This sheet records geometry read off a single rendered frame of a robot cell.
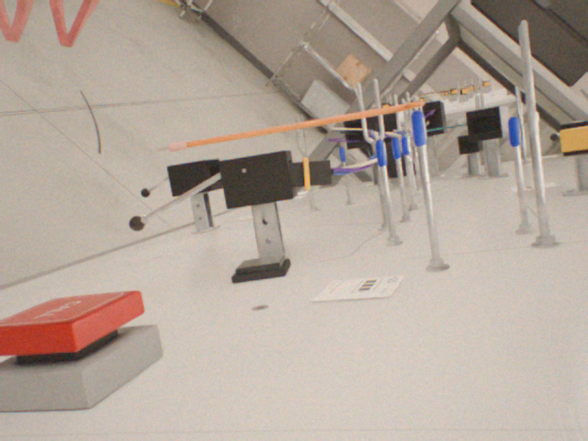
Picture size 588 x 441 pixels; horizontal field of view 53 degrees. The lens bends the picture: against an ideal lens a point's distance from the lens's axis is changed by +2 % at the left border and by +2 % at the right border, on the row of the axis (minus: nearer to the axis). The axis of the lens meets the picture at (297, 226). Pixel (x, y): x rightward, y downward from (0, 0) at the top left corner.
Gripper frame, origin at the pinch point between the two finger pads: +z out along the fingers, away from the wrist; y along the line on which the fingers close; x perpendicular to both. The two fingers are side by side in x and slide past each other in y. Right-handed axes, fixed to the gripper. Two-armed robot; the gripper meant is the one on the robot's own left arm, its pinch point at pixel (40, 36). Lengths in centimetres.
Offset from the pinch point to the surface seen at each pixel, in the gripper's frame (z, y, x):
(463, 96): 3, 336, -70
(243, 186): 7.6, -16.7, -29.7
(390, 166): 18, 82, -39
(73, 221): 75, 143, 80
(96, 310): 8, -41, -31
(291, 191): 7.3, -16.3, -33.6
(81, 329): 9, -42, -31
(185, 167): 14.1, 13.4, -13.1
